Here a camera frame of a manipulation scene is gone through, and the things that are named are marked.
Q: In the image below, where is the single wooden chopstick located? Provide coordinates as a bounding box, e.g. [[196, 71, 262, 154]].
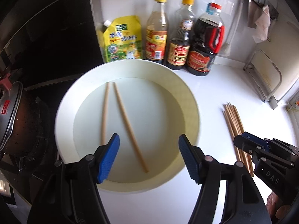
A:
[[113, 82, 149, 173], [100, 82, 110, 145]]

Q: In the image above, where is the metal cutting board rack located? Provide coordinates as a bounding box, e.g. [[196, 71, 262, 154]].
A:
[[243, 49, 282, 110]]

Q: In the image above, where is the dark sauce bottle yellow cap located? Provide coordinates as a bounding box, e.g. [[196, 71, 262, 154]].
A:
[[166, 0, 196, 70]]

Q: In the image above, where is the white round plate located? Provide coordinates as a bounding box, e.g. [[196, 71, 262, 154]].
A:
[[55, 59, 201, 193]]

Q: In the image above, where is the white cutting board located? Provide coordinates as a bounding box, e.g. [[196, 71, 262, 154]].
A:
[[249, 50, 299, 103]]

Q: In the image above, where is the yellow seasoning pouch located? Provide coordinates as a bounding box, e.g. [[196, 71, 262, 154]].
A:
[[101, 15, 144, 63]]

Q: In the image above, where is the dark cooking pot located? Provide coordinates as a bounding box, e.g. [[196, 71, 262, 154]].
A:
[[3, 87, 48, 155]]

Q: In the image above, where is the pale vinegar bottle yellow cap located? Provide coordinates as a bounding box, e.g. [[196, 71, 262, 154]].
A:
[[145, 0, 169, 64]]

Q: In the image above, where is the person's right hand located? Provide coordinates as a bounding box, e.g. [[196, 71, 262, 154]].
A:
[[266, 190, 293, 221]]

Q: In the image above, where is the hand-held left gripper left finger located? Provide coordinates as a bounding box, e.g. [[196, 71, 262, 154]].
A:
[[27, 133, 121, 224]]

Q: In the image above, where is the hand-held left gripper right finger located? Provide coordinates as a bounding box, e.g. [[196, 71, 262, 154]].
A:
[[178, 134, 272, 224]]

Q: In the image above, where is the black gas stove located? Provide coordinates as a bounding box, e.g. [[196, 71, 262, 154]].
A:
[[0, 98, 60, 180]]

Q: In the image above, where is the silver pot lid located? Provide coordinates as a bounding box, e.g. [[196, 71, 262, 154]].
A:
[[0, 73, 23, 153]]

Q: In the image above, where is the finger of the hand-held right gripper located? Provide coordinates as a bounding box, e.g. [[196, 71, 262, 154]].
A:
[[242, 132, 299, 161], [234, 135, 265, 156]]

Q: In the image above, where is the bundle of wooden chopsticks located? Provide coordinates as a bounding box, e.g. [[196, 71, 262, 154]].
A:
[[222, 102, 255, 177]]

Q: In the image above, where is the black range hood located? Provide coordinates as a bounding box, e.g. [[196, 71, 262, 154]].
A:
[[0, 0, 99, 92]]

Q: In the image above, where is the large soy bottle red handle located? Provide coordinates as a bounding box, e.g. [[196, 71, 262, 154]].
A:
[[186, 2, 226, 77]]

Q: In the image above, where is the hanging pale cloth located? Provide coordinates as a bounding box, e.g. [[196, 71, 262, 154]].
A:
[[252, 4, 271, 43]]

